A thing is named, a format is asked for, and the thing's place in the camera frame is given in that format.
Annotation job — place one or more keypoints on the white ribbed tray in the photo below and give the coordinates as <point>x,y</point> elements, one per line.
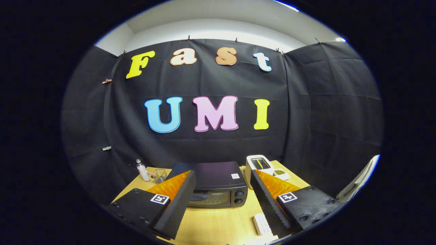
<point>262,224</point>

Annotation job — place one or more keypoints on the black backdrop cloth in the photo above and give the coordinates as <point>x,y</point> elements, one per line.
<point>323,119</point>

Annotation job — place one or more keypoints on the black toaster oven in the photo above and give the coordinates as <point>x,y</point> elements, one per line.
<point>218,173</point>

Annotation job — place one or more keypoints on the white panel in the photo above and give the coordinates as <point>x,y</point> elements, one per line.
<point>361,180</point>

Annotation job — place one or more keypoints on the ceiling light panel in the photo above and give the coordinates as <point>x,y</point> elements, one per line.
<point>287,5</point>

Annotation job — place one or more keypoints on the small white dish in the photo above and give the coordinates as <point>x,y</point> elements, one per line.
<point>281,174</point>

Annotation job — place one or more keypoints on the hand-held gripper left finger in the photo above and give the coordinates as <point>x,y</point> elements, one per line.
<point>180,204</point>

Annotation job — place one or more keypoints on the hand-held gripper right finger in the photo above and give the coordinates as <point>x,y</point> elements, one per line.
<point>267,200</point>

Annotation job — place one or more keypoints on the small clear bottle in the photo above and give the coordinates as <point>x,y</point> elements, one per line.
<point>143,172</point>

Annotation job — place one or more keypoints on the white toaster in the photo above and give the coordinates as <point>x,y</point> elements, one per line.
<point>248,177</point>

